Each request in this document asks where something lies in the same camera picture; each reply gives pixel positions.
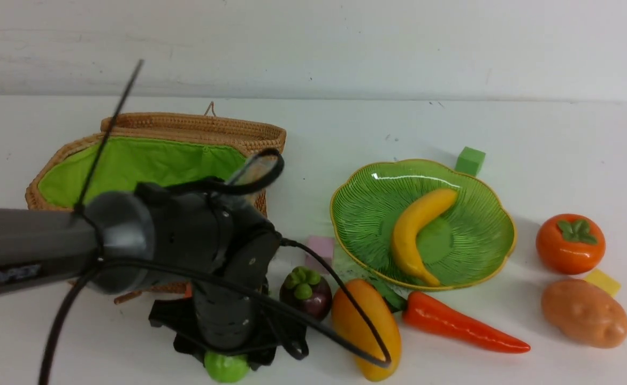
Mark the yellow orange toy mango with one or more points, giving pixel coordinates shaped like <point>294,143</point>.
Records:
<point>350,325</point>

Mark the yellow foam cube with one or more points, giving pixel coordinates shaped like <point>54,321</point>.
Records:
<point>603,281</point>

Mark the orange toy persimmon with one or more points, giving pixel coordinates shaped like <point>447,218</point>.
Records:
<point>570,244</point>

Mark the brown toy potato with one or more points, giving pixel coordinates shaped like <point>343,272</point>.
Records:
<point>584,313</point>

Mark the green foam cube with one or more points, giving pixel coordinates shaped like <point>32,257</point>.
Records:
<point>470,161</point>

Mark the pink foam cube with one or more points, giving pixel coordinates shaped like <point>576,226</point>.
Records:
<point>323,246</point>

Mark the orange toy carrot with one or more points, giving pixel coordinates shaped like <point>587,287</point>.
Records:
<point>431,316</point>

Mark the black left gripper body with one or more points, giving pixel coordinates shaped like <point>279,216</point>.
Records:
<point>217,322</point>

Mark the green toy cucumber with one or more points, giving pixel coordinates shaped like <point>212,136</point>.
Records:
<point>226,369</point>

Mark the woven wicker basket green lining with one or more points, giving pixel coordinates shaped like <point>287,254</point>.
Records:
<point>131,166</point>

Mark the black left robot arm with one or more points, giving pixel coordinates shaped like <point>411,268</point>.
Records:
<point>38,247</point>

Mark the yellow toy banana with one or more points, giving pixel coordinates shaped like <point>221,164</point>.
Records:
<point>411,221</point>

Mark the purple toy mangosteen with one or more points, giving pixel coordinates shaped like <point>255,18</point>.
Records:
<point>307,291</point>

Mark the green leaf-shaped ceramic plate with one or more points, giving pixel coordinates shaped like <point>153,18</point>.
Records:
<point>464,246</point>

